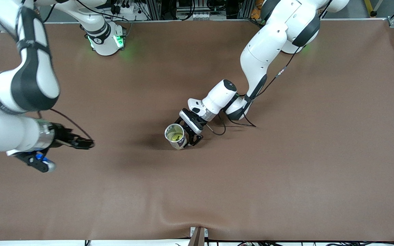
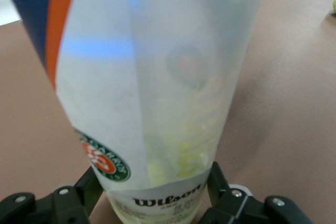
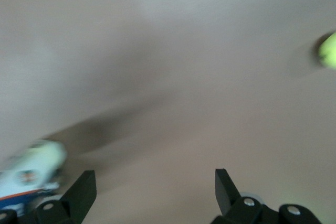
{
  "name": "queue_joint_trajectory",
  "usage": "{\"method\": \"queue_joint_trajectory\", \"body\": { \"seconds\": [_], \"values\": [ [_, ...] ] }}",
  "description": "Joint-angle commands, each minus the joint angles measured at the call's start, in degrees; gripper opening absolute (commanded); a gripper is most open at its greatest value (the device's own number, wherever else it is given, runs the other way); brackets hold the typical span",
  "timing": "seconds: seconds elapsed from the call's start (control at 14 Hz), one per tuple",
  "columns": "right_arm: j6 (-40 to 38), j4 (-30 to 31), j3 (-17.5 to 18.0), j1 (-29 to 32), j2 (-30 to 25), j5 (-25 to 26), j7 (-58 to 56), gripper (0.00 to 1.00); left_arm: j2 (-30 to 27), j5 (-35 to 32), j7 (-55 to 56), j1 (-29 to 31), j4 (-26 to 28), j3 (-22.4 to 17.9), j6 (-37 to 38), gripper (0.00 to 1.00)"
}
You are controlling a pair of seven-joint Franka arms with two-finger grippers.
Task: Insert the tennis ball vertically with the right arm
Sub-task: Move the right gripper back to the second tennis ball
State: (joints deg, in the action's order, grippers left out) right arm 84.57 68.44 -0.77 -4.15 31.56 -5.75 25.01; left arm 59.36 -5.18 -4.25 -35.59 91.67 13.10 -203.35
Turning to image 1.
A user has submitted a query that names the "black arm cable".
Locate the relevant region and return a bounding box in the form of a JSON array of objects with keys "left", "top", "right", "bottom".
[
  {"left": 206, "top": 0, "right": 332, "bottom": 136},
  {"left": 12, "top": 0, "right": 95, "bottom": 142}
]

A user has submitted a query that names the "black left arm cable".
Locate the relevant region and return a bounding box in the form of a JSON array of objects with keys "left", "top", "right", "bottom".
[{"left": 206, "top": 0, "right": 332, "bottom": 136}]

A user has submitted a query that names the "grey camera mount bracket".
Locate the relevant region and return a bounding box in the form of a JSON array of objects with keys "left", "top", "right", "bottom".
[{"left": 188, "top": 225, "right": 209, "bottom": 246}]

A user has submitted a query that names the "white power strip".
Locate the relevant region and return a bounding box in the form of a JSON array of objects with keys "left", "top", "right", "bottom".
[{"left": 110, "top": 3, "right": 136, "bottom": 15}]

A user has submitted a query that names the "clear Wilson tennis ball can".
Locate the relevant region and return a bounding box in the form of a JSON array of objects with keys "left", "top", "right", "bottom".
[{"left": 164, "top": 123, "right": 188, "bottom": 150}]

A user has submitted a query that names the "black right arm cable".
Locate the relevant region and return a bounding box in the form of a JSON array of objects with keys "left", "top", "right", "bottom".
[{"left": 12, "top": 0, "right": 95, "bottom": 142}]

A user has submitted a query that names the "brown table mat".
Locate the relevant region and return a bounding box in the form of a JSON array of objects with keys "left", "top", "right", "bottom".
[{"left": 0, "top": 19, "right": 394, "bottom": 242}]

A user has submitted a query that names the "pile of orange round items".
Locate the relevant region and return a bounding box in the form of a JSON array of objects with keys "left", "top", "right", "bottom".
[{"left": 251, "top": 0, "right": 265, "bottom": 19}]

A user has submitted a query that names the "yellow pole black base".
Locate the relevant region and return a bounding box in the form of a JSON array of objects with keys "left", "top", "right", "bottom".
[{"left": 364, "top": 0, "right": 378, "bottom": 17}]

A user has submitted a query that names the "yellow tennis ball black logo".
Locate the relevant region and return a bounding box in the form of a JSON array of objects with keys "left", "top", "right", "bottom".
[{"left": 169, "top": 132, "right": 187, "bottom": 150}]

